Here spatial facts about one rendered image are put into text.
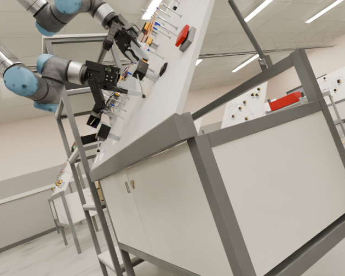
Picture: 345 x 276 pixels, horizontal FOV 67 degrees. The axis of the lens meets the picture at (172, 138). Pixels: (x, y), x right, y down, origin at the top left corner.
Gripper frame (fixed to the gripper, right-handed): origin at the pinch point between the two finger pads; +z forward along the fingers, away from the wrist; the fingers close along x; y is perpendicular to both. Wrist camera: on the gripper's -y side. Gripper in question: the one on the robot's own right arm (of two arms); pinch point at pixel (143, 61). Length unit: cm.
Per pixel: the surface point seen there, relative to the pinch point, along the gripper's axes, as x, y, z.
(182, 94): -25.9, -24.2, 19.3
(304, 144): -27, 0, 58
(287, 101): 92, 224, 115
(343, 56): 278, 1089, 354
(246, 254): -21, -41, 58
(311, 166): -26, -4, 64
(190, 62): -27.7, -15.2, 14.9
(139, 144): 0.1, -27.5, 21.1
